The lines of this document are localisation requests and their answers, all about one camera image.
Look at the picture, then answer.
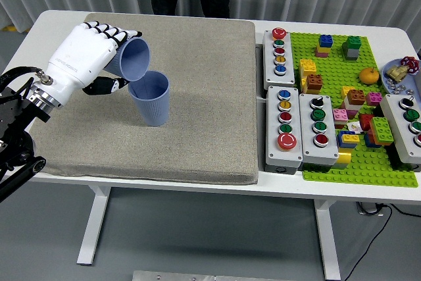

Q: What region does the five-button control box, large mushroom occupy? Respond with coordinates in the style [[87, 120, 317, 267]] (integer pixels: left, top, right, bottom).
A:
[[264, 85, 304, 175]]

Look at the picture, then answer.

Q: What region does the large yellow toy block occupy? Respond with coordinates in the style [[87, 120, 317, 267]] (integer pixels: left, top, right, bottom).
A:
[[299, 59, 318, 80]]

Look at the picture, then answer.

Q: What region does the magenta toy block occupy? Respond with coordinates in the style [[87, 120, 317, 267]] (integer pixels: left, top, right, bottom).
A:
[[365, 91, 384, 108]]

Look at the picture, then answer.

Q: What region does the green red blue block stack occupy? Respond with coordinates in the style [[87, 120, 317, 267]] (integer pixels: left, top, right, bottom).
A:
[[363, 116, 395, 149]]

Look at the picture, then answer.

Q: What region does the blue yellow pink block stack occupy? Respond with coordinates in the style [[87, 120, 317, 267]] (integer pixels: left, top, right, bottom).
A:
[[314, 34, 334, 59]]

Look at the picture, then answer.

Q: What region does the grey control box, black base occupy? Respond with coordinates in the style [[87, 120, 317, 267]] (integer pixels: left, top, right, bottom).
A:
[[379, 93, 421, 172]]

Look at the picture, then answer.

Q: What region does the black floor cable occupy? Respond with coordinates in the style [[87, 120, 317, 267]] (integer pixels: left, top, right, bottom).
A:
[[338, 203, 421, 281]]

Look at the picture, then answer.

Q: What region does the grey-brown fabric mat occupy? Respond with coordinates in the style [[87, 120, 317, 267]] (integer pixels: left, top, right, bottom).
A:
[[31, 13, 259, 186]]

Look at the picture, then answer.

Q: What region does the four-control box with selector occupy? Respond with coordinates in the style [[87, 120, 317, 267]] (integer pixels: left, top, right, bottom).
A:
[[298, 93, 339, 172]]

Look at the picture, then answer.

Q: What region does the green grey block stack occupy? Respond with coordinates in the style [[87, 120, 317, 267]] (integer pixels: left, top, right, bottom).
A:
[[341, 36, 362, 63]]

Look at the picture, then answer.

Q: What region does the red toy block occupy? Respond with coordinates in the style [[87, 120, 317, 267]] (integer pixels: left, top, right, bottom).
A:
[[358, 113, 375, 133]]

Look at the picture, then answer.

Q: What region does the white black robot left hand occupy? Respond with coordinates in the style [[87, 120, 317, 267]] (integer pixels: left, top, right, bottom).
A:
[[45, 21, 143, 106]]

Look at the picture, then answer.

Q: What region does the blue plate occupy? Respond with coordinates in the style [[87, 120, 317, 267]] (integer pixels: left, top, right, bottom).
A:
[[381, 59, 421, 95]]

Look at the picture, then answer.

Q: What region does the green studded baseplate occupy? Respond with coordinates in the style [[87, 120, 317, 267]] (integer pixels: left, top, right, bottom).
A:
[[289, 32, 418, 188]]

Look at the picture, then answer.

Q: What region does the pink toy block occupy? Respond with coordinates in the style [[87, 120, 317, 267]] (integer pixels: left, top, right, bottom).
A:
[[332, 108, 349, 130]]

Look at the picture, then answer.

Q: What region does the shiny yellow toy block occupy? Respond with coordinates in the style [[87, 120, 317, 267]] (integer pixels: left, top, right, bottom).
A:
[[334, 147, 353, 166]]

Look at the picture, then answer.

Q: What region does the white table leg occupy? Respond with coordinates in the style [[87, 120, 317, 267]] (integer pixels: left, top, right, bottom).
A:
[[76, 184, 112, 266], [314, 199, 342, 281]]

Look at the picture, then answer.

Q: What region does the five-button control box, small mushroom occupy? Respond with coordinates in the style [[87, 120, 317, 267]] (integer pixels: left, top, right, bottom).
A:
[[262, 27, 296, 90]]

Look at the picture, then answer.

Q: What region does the brown toy block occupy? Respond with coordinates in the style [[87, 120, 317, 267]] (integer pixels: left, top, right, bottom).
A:
[[302, 73, 324, 95]]

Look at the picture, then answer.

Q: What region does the brass valve with red handle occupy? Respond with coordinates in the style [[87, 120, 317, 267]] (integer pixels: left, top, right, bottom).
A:
[[385, 56, 420, 84]]

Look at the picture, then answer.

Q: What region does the orange fruit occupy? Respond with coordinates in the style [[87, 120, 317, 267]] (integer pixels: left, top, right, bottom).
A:
[[359, 66, 380, 85]]

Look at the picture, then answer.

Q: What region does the brown white pink block stack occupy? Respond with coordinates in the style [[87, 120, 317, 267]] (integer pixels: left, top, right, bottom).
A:
[[340, 89, 367, 120]]

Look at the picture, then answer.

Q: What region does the blue ribbed plastic cup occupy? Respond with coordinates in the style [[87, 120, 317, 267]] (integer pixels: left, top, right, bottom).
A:
[[104, 37, 152, 82], [127, 70, 171, 127]]

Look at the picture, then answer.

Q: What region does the grey power adapter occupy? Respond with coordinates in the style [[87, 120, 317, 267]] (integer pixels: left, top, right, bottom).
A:
[[356, 201, 385, 217]]

